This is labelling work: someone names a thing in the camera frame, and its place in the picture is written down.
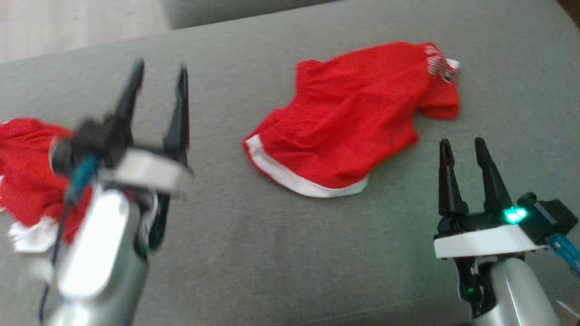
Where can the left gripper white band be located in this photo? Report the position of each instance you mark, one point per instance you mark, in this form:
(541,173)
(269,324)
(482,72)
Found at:
(145,172)

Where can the large grey sofa seat cushion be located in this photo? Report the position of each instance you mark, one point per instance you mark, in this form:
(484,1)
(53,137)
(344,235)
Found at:
(281,253)

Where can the small grey sofa cushion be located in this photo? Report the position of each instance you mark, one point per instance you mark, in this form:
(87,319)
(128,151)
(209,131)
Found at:
(217,11)

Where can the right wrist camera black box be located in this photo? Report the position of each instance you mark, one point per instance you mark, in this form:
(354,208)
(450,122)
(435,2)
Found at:
(550,217)

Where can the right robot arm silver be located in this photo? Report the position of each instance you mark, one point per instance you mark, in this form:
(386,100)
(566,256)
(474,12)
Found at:
(516,294)

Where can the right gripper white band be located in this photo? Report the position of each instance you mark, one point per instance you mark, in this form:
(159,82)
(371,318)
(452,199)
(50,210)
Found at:
(485,237)

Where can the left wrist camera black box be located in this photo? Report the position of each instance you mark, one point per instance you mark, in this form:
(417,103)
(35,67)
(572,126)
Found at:
(84,140)

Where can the red shorts white trim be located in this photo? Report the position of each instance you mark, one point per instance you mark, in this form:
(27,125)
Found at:
(344,122)

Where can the red Bulls 23 jersey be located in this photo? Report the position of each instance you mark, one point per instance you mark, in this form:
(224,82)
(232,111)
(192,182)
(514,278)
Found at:
(27,176)

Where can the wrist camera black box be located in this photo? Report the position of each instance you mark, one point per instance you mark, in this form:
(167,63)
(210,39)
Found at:
(84,140)
(550,217)

